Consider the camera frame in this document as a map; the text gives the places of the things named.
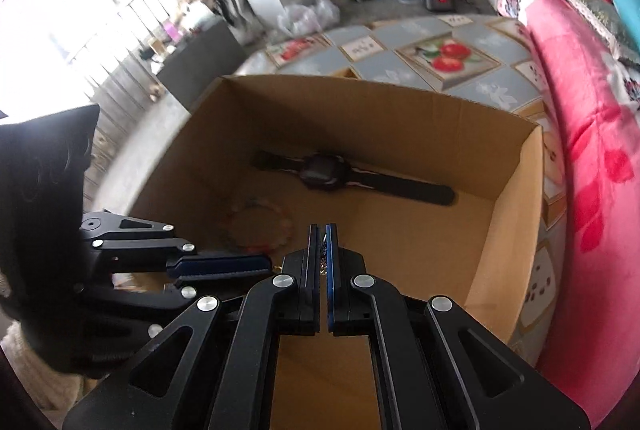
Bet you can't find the pink floral blanket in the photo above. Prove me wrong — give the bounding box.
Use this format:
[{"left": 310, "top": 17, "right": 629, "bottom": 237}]
[{"left": 497, "top": 0, "right": 640, "bottom": 426}]

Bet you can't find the blue patterned quilt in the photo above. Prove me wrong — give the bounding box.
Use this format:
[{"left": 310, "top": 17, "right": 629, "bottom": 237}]
[{"left": 612, "top": 0, "right": 640, "bottom": 60}]

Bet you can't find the gold chain bracelet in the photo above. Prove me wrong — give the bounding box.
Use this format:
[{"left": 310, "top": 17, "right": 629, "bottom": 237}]
[{"left": 320, "top": 232, "right": 335, "bottom": 278}]

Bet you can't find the lace trimmed cloth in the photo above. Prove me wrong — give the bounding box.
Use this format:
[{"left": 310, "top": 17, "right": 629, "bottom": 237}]
[{"left": 560, "top": 0, "right": 631, "bottom": 60}]

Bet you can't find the dark grey cabinet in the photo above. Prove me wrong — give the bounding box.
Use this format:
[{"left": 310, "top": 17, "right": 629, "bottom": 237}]
[{"left": 155, "top": 17, "right": 247, "bottom": 113}]

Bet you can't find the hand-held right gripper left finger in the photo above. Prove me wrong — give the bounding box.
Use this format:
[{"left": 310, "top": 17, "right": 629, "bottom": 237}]
[{"left": 62, "top": 224, "right": 321, "bottom": 430}]

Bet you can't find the white plastic bag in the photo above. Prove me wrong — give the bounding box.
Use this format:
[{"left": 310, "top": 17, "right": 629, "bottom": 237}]
[{"left": 276, "top": 0, "right": 341, "bottom": 38}]

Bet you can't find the pink strap digital watch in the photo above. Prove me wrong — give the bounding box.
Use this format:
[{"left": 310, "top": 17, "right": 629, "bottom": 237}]
[{"left": 251, "top": 150, "right": 457, "bottom": 207}]

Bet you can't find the metal window railing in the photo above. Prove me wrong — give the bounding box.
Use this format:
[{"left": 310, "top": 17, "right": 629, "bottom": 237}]
[{"left": 50, "top": 0, "right": 201, "bottom": 111}]

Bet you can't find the pink bead bracelet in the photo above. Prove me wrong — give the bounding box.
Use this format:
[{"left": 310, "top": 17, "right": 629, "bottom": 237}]
[{"left": 224, "top": 201, "right": 297, "bottom": 257}]

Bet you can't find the brown cardboard box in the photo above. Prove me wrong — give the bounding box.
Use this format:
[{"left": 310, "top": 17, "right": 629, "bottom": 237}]
[{"left": 92, "top": 74, "right": 544, "bottom": 430}]

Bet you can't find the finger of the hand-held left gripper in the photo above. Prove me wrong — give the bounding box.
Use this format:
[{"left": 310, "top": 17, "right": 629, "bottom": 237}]
[
  {"left": 82, "top": 211, "right": 271, "bottom": 275},
  {"left": 75, "top": 269, "right": 271, "bottom": 305}
]

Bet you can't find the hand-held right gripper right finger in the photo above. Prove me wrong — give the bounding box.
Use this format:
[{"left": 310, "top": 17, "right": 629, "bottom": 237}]
[{"left": 325, "top": 223, "right": 588, "bottom": 430}]

